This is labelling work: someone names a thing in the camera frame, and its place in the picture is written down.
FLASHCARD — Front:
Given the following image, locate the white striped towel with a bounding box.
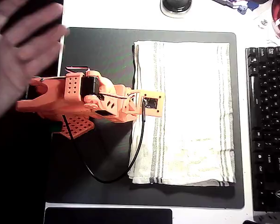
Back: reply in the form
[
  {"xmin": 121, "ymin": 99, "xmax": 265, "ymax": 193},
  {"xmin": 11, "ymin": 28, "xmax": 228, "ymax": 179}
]
[{"xmin": 127, "ymin": 41, "xmax": 236, "ymax": 187}]

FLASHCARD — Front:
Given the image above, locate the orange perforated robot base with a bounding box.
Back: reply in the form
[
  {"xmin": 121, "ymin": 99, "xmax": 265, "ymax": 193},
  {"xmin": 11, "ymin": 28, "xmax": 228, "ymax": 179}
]
[{"xmin": 52, "ymin": 115, "xmax": 95, "ymax": 140}]

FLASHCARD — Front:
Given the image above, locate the person's open hand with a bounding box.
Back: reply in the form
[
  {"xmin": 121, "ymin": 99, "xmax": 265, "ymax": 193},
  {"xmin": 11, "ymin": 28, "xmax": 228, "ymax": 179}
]
[{"xmin": 0, "ymin": 0, "xmax": 70, "ymax": 126}]

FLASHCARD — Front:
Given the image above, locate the black desk mat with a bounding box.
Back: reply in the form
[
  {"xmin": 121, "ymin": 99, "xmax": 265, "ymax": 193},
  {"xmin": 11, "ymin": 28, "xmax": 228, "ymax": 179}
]
[{"xmin": 45, "ymin": 27, "xmax": 245, "ymax": 210}]

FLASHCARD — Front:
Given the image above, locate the black flat tablet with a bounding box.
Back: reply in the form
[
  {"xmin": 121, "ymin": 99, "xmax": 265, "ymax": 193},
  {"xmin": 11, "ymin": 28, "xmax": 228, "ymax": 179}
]
[{"xmin": 43, "ymin": 207, "xmax": 173, "ymax": 224}]

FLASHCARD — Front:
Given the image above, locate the black round dome object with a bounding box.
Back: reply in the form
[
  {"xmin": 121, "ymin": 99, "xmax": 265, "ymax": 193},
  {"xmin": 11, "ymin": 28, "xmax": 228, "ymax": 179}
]
[{"xmin": 160, "ymin": 0, "xmax": 192, "ymax": 18}]

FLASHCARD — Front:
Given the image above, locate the black computer keyboard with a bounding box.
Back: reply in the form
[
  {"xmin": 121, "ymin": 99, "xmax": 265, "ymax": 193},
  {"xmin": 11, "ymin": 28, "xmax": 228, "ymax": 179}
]
[{"xmin": 245, "ymin": 46, "xmax": 280, "ymax": 213}]

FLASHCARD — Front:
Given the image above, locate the blue white plastic item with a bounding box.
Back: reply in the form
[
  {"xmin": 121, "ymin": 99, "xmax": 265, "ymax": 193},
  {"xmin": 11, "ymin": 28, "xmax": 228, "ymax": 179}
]
[{"xmin": 212, "ymin": 0, "xmax": 271, "ymax": 15}]

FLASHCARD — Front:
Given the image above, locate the orange gripper camera mount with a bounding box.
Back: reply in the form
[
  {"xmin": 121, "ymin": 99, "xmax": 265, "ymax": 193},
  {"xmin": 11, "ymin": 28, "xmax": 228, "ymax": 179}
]
[{"xmin": 135, "ymin": 90, "xmax": 166, "ymax": 117}]

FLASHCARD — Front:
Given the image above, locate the black camera cable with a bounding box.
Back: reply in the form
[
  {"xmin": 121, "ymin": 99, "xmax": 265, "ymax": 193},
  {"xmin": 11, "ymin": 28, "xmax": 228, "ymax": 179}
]
[{"xmin": 62, "ymin": 99, "xmax": 147, "ymax": 184}]

